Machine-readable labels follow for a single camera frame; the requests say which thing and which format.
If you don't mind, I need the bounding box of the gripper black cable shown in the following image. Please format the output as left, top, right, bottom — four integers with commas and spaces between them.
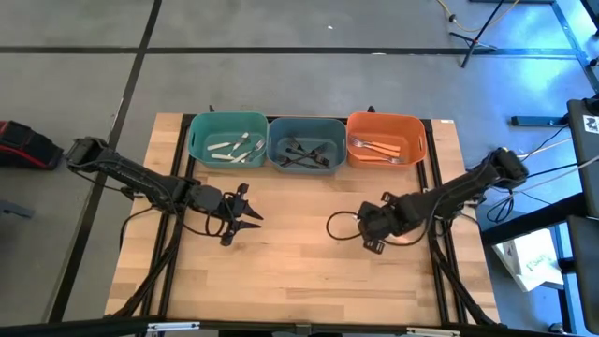
182, 210, 226, 238
326, 210, 422, 248

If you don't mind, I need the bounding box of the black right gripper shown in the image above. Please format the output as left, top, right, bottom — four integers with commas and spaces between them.
358, 191, 402, 255

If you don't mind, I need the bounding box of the black cable bundle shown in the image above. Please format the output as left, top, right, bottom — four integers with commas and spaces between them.
467, 125, 570, 224

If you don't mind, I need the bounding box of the teal plastic bin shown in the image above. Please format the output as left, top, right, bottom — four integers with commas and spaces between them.
188, 110, 270, 169

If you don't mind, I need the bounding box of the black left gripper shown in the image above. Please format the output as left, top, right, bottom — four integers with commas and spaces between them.
219, 183, 265, 247

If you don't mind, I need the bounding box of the blue metal frame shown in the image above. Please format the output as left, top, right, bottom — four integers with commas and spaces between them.
551, 0, 599, 93

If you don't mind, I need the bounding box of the black and red bag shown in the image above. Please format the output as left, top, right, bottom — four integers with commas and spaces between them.
0, 120, 65, 170

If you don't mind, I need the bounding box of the black arm base cable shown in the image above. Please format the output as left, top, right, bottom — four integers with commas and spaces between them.
119, 205, 163, 250

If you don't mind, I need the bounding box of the grey floor stand foot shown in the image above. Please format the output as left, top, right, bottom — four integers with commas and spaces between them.
0, 198, 35, 220

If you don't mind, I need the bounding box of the black slanted beam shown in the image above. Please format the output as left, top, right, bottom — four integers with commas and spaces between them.
480, 192, 586, 247

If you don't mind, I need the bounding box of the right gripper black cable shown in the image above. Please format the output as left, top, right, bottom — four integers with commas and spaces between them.
326, 210, 422, 248

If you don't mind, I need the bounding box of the blue-grey plastic bin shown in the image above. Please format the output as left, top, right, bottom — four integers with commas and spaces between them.
266, 116, 348, 176

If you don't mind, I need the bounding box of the silver metal bracket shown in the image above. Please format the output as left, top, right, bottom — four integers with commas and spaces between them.
147, 321, 201, 333
406, 327, 462, 337

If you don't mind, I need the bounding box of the yellow cable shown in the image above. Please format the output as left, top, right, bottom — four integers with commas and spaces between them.
437, 0, 520, 34

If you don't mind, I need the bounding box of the orange plastic bin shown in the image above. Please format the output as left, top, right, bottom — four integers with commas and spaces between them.
345, 110, 428, 170

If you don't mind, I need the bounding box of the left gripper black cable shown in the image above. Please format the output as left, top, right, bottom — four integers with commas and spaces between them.
182, 210, 226, 238

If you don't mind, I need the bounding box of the black floor bar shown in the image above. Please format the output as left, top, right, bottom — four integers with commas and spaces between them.
510, 115, 570, 128

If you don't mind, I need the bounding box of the plain black panel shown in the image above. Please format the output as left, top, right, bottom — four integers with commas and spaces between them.
566, 214, 599, 334

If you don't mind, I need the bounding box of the black metal table frame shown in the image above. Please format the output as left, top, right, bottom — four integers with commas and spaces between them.
0, 111, 599, 337

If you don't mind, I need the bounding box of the white cardboard box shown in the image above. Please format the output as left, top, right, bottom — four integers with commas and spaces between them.
491, 227, 565, 292

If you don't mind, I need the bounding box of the black cart with white sticker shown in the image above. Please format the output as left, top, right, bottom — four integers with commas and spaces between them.
566, 93, 599, 217

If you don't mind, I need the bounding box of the black tripod stand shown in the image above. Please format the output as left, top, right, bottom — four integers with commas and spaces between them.
448, 0, 506, 69

